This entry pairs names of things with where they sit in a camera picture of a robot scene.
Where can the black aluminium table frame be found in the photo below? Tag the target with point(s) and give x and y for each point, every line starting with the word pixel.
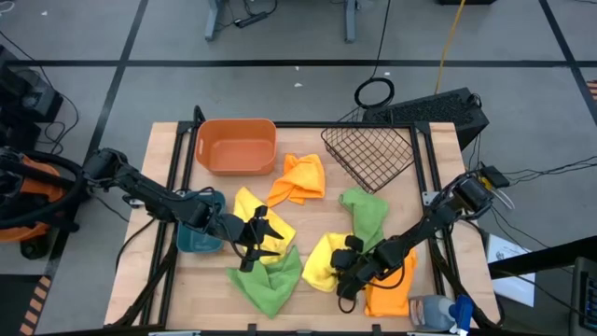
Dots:
pixel 303 124

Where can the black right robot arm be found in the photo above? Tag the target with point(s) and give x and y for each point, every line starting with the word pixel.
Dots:
pixel 420 231

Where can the grey spray bottle blue trigger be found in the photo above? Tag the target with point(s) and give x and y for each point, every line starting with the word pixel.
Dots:
pixel 431 312

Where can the grey desk leg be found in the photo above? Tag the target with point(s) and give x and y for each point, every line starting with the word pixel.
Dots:
pixel 350 23
pixel 213 23

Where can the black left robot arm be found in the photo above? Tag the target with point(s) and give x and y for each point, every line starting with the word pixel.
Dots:
pixel 149 196

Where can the black equipment box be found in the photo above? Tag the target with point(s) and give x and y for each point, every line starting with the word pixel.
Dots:
pixel 28 98

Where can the grey device with screen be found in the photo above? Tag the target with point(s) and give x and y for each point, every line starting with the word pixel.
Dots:
pixel 585 298

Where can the orange microfiber towel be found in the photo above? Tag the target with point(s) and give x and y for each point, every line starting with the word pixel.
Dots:
pixel 301 179
pixel 387 301

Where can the teal plastic basket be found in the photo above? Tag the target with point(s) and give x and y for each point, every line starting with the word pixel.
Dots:
pixel 196 242

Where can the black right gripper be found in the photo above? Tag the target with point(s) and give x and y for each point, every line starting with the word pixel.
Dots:
pixel 368 268

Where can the black power strip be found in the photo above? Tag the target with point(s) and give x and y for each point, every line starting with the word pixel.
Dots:
pixel 252 19

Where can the silver metal bracket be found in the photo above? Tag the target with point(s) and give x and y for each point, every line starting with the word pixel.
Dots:
pixel 430 198

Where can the black power adapter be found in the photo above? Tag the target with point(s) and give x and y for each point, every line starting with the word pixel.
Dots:
pixel 495 176

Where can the black computer tower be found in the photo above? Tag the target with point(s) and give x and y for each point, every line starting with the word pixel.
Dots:
pixel 429 109

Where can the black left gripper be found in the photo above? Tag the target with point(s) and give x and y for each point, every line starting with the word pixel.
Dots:
pixel 235 231

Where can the orange plastic basket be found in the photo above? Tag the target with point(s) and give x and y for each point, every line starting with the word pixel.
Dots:
pixel 235 158

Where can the white paper sheet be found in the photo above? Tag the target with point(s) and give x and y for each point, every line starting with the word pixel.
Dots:
pixel 503 249

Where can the black beam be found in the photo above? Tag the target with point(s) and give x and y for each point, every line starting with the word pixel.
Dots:
pixel 550 256

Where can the yellow microfiber towel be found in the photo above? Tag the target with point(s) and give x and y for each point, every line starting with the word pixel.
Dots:
pixel 319 266
pixel 245 205

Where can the green microfiber towel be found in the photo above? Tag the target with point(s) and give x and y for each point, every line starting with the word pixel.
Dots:
pixel 366 212
pixel 270 289

